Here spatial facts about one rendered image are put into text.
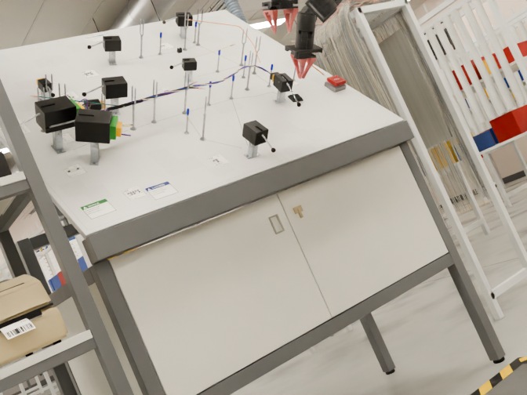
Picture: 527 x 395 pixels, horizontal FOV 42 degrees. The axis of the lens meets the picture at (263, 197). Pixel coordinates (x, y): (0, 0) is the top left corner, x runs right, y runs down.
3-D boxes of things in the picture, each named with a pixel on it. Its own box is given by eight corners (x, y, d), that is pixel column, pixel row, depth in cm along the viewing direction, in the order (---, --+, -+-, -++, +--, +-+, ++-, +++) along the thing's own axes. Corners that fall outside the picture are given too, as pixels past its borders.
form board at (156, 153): (85, 240, 165) (85, 235, 164) (-64, 66, 223) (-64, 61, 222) (402, 124, 231) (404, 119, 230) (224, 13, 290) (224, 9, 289)
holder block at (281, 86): (281, 92, 224) (282, 81, 222) (272, 85, 228) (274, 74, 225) (292, 91, 226) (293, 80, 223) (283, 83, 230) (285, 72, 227)
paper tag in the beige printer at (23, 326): (35, 327, 150) (30, 315, 150) (8, 339, 146) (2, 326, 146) (30, 331, 153) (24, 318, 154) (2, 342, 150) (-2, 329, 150)
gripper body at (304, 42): (284, 51, 210) (285, 27, 207) (311, 48, 215) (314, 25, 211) (294, 57, 205) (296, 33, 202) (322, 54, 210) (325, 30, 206)
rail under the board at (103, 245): (415, 137, 229) (406, 119, 229) (98, 261, 162) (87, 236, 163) (404, 143, 234) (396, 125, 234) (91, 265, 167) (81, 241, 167)
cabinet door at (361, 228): (450, 251, 227) (401, 144, 229) (334, 317, 196) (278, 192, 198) (445, 253, 229) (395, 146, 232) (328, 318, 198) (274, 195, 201)
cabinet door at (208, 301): (332, 317, 196) (276, 193, 199) (172, 407, 165) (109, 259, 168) (328, 318, 198) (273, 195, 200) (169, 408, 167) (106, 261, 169)
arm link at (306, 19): (296, 10, 201) (315, 12, 201) (299, 5, 208) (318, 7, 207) (295, 34, 205) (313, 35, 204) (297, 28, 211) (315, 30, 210)
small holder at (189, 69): (167, 77, 233) (168, 57, 229) (192, 75, 237) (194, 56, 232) (170, 83, 230) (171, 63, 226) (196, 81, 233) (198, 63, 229)
